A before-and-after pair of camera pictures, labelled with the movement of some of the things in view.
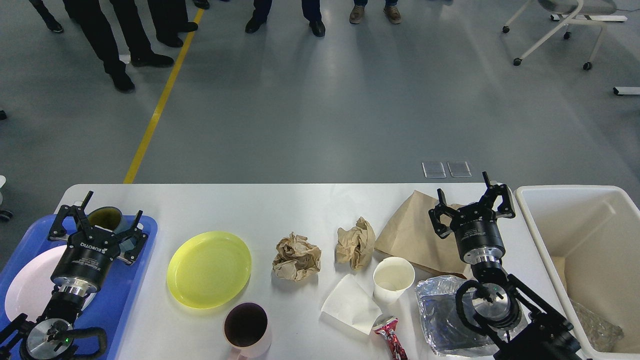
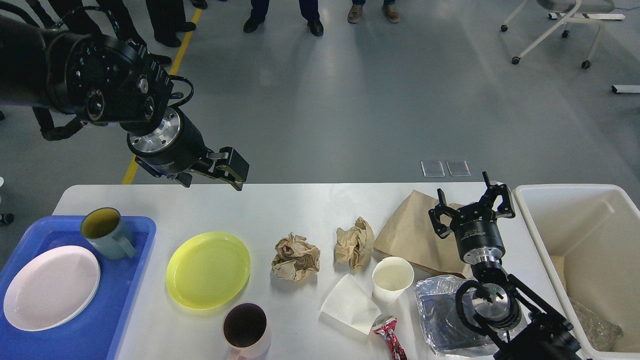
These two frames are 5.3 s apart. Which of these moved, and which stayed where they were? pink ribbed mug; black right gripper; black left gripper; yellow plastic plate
Moved: black left gripper
Stayed: black right gripper; pink ribbed mug; yellow plastic plate
